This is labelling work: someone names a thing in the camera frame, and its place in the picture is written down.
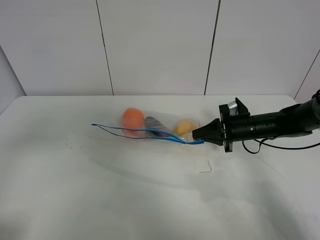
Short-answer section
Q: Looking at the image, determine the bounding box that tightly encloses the clear zip bag blue seal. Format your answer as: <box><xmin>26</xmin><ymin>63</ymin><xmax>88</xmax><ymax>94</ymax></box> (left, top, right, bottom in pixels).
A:
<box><xmin>92</xmin><ymin>107</ymin><xmax>204</xmax><ymax>145</ymax></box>

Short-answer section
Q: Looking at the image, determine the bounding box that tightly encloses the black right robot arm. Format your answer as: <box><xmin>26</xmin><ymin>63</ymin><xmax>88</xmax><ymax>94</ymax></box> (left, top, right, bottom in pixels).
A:
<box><xmin>192</xmin><ymin>92</ymin><xmax>320</xmax><ymax>153</ymax></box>

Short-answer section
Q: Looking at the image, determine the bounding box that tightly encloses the orange fruit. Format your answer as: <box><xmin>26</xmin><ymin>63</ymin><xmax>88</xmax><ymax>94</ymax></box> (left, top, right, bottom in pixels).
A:
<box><xmin>121</xmin><ymin>107</ymin><xmax>145</xmax><ymax>138</ymax></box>

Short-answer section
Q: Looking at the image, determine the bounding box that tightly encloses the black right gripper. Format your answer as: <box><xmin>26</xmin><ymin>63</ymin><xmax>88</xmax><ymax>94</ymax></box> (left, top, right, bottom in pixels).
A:
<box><xmin>192</xmin><ymin>97</ymin><xmax>250</xmax><ymax>153</ymax></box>

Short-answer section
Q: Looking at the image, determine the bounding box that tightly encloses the yellow pear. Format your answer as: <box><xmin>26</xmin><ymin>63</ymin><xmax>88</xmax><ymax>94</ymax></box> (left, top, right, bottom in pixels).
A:
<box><xmin>174</xmin><ymin>119</ymin><xmax>197</xmax><ymax>137</ymax></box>

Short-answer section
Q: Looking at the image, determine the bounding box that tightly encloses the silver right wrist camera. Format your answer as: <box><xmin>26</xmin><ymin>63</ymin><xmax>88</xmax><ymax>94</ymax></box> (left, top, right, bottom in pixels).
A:
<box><xmin>227</xmin><ymin>101</ymin><xmax>239</xmax><ymax>116</ymax></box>

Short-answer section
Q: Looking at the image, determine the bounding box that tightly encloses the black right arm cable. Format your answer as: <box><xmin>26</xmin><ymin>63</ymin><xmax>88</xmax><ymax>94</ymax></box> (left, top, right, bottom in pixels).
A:
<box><xmin>241</xmin><ymin>136</ymin><xmax>320</xmax><ymax>154</ymax></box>

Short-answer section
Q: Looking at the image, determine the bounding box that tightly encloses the purple eggplant green stem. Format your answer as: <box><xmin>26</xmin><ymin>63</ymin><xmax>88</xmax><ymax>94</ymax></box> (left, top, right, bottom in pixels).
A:
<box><xmin>144</xmin><ymin>116</ymin><xmax>172</xmax><ymax>137</ymax></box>

